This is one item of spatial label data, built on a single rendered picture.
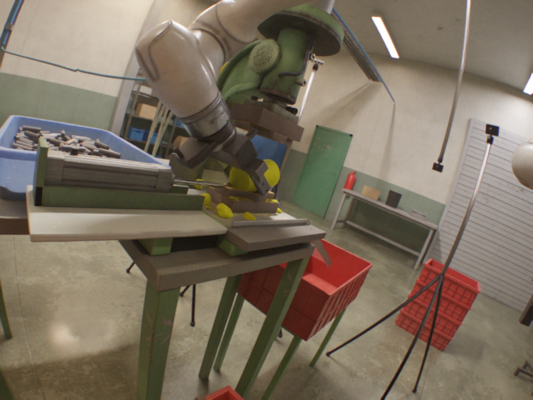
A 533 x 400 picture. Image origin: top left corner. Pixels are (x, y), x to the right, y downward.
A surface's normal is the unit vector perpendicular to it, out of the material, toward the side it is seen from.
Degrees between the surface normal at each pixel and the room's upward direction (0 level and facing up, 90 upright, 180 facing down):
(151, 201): 90
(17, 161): 100
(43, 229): 0
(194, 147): 56
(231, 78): 90
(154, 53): 114
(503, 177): 90
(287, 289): 90
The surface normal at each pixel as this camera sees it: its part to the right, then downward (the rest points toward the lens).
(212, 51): 0.88, -0.11
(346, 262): -0.58, -0.04
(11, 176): 0.57, 0.52
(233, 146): -0.33, -0.55
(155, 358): 0.73, 0.36
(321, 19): 0.34, 0.29
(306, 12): 0.02, 0.20
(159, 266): 0.31, -0.93
